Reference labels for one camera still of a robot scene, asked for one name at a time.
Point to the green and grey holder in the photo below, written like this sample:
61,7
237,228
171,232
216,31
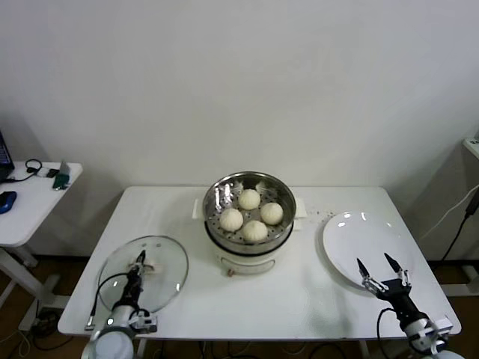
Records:
61,180

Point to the white electric cooking pot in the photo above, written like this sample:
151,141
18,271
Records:
243,263

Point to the white oval plate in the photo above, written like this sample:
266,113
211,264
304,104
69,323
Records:
366,239

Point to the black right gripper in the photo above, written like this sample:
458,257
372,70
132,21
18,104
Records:
396,295

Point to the black headphones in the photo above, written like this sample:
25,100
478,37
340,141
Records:
27,164

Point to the round glass pot lid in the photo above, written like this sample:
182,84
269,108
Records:
168,261

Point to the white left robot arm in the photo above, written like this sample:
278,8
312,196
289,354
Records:
112,346

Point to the perforated steel steamer basket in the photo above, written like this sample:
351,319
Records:
286,217

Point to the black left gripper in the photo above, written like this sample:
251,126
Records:
132,289

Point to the black laptop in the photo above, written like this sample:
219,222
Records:
4,153

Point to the white side table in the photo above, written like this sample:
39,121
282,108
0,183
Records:
33,209

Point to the small black device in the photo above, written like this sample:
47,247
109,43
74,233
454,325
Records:
53,172

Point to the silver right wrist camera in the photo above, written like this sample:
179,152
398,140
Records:
441,325

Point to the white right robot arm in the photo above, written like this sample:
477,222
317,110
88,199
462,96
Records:
423,336

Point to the white steamed baozi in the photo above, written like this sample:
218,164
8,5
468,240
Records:
271,213
231,219
249,199
254,230

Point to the blue computer mouse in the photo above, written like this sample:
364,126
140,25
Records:
7,201

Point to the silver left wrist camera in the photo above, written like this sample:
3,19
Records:
145,322

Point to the white table leg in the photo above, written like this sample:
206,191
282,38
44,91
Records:
365,349
142,349

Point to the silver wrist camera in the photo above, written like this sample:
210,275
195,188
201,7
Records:
145,322
441,325

